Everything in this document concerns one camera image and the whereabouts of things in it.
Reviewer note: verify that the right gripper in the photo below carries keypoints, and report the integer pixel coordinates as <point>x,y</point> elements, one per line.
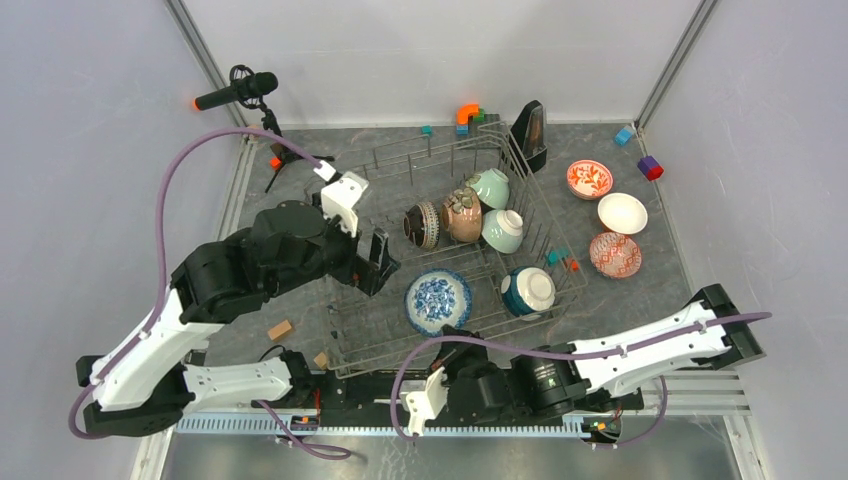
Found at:
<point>451,354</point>

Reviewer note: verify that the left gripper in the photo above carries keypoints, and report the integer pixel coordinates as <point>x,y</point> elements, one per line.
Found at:
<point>371,274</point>

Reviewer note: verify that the white blue rimmed bowl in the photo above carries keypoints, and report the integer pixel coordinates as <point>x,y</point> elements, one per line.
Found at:
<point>436,298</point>

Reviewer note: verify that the dark brown banded bowl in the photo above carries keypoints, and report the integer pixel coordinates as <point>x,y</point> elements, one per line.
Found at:
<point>421,225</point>

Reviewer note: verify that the grey wire dish rack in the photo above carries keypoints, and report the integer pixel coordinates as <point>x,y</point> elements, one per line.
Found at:
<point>363,334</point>

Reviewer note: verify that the blue white patterned bowl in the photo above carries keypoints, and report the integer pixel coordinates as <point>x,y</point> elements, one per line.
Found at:
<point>615,255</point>

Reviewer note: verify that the white bowl orange pattern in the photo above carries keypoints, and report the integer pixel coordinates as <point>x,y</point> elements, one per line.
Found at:
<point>588,179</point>

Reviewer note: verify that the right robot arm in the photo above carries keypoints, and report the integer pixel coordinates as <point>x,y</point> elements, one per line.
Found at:
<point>596,375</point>

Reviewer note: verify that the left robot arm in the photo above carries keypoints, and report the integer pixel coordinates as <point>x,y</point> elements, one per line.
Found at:
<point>144,386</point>

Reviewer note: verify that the pink brown flower bowl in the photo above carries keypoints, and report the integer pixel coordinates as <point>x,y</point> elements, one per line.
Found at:
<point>462,215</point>

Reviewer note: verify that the wooden block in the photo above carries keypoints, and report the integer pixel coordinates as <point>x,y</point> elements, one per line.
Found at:
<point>281,331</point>

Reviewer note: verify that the teal bowl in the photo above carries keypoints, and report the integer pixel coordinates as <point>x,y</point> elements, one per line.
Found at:
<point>527,292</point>

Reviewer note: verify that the light green ribbed bowl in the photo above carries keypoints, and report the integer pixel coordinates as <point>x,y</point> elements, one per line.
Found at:
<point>503,230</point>

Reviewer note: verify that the pale green bowl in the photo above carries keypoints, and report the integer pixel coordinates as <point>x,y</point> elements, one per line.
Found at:
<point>491,187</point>

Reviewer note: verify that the teal toy block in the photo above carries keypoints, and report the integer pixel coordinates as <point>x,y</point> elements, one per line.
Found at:
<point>556,256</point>

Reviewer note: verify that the orange curved toy block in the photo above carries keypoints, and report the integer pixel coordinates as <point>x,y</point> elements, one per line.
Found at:
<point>466,113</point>

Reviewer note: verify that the black metronome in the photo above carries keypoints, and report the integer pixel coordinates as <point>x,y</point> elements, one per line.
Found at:
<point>527,142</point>

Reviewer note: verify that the black microphone orange tip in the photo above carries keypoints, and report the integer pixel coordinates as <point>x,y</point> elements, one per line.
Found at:
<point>246,87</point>

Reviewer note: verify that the purple red toy block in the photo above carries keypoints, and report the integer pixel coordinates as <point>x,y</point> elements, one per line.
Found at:
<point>650,168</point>

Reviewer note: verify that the blue toy block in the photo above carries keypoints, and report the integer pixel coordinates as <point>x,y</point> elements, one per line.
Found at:
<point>624,135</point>

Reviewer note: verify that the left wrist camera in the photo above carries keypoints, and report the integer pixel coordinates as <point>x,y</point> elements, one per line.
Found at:
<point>340,196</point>

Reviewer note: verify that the wooden cube near rail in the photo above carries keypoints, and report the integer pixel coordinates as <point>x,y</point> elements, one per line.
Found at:
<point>321,361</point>

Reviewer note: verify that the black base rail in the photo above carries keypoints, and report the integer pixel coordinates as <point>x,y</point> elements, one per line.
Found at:
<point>527,394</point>

